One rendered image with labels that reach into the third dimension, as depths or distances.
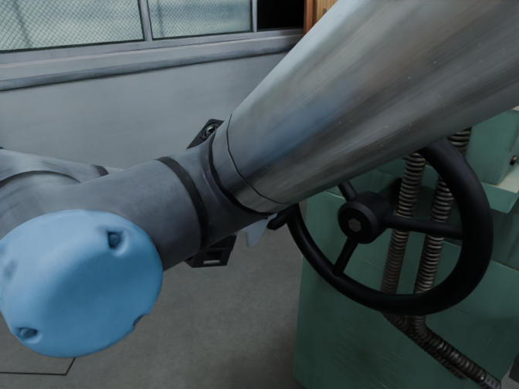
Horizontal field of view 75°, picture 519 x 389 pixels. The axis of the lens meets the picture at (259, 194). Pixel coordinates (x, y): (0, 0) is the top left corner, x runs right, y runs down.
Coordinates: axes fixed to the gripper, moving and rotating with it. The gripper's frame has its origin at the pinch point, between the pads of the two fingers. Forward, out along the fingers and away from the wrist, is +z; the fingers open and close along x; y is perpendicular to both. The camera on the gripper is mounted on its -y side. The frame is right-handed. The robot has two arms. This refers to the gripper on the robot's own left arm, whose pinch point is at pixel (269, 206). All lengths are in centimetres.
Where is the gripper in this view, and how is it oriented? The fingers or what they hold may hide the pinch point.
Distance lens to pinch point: 49.0
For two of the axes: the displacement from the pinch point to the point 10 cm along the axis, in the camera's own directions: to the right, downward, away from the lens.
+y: -3.1, 9.4, 1.3
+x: 6.9, 3.2, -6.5
